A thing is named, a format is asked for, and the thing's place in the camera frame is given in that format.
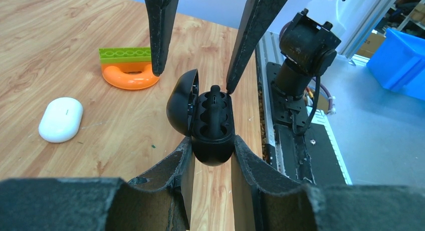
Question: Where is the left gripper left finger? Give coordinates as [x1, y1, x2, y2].
[1, 138, 194, 230]

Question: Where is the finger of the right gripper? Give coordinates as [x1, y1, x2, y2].
[226, 0, 288, 94]
[144, 0, 179, 77]

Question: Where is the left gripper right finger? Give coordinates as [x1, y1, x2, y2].
[231, 136, 424, 230]

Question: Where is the black earbud case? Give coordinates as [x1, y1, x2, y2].
[166, 69, 236, 166]

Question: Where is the white earbud charging case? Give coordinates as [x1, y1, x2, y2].
[38, 97, 83, 143]

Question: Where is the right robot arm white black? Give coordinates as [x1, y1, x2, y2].
[145, 0, 352, 141]

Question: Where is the green toy brick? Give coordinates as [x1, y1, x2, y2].
[98, 47, 151, 64]

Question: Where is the blue storage bin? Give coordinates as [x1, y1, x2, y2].
[366, 29, 424, 100]

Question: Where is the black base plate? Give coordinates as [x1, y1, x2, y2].
[262, 62, 346, 185]

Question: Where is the slotted cable duct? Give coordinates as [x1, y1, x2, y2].
[313, 109, 352, 185]

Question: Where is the orange ring toy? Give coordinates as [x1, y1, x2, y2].
[101, 62, 159, 90]

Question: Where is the aluminium frame rail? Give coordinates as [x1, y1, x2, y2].
[337, 0, 396, 59]

